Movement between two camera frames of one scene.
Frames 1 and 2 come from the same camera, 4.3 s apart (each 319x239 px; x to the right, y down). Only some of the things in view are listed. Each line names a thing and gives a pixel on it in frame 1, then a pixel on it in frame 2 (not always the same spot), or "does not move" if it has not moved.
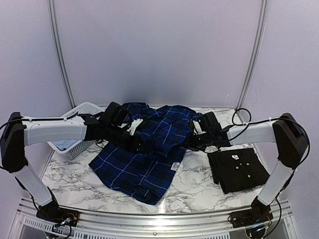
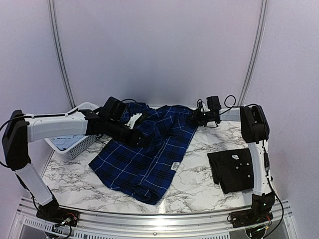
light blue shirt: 62,145 does not move
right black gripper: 190,144 → 196,118
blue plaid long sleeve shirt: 146,177 does not move
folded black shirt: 237,169 does not move
